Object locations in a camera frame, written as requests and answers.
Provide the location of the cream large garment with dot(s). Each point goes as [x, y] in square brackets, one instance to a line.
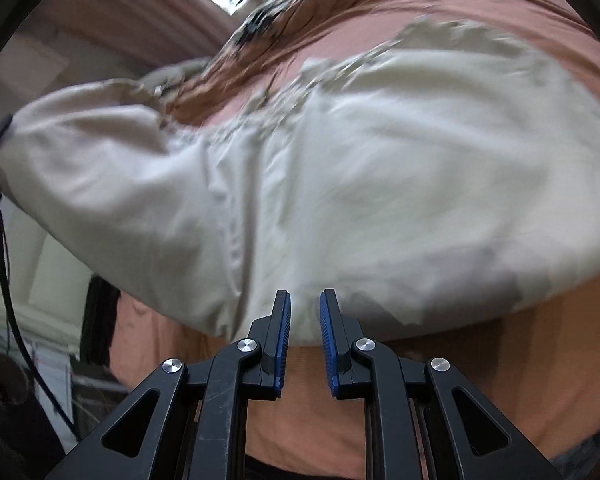
[355, 185]

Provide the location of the orange bed sheet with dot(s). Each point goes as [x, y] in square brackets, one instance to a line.
[480, 0]

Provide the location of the pink curtain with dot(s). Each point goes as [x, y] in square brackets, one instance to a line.
[105, 25]

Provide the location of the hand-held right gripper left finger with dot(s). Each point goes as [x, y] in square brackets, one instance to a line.
[284, 340]

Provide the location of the dark hanging cloth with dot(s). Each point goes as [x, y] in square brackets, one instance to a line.
[100, 320]

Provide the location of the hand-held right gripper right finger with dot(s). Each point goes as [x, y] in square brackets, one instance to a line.
[326, 340]

